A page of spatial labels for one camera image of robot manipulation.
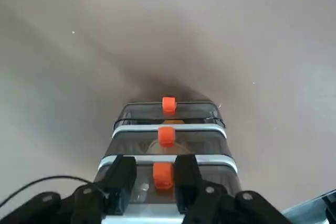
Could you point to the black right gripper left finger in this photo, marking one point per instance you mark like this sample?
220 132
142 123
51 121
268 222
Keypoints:
120 182

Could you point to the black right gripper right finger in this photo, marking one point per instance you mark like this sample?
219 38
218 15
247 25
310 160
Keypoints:
189 182

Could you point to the beige round bread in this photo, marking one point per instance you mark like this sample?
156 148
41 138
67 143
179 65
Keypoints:
183 148

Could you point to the white three-layer storage frame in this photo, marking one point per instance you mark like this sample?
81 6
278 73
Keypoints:
210 159

